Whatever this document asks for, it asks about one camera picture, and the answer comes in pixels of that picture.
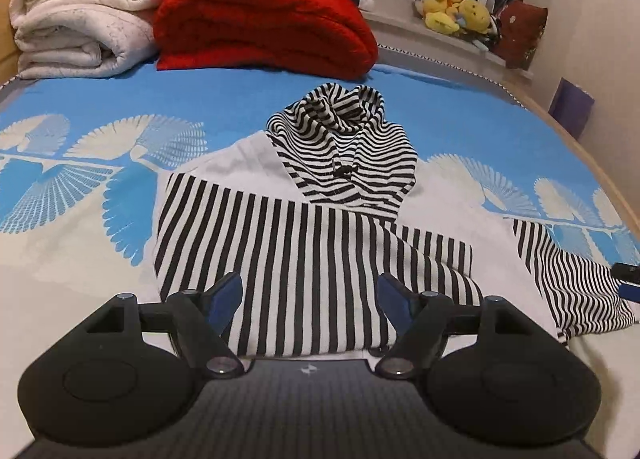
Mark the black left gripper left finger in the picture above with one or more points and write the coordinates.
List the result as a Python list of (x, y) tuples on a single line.
[(130, 369)]

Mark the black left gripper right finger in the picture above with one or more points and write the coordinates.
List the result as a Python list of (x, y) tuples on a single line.
[(488, 371)]

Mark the black white striped hoodie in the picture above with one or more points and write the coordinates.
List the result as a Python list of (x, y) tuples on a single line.
[(330, 195)]

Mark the purple box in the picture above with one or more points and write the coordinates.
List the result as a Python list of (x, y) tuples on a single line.
[(571, 107)]

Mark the blue white patterned bedsheet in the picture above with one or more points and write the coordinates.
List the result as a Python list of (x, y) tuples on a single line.
[(81, 160)]

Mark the dark red plush toy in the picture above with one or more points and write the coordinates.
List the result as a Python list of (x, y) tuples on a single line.
[(521, 28)]

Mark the yellow plush toys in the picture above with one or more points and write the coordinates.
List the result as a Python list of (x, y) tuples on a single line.
[(467, 19)]

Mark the white window sill ledge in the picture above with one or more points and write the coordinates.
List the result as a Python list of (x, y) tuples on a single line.
[(395, 23)]

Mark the white folded quilt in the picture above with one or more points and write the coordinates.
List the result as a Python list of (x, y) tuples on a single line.
[(81, 38)]

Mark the red folded blanket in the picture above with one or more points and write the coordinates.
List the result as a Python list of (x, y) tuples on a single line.
[(317, 37)]

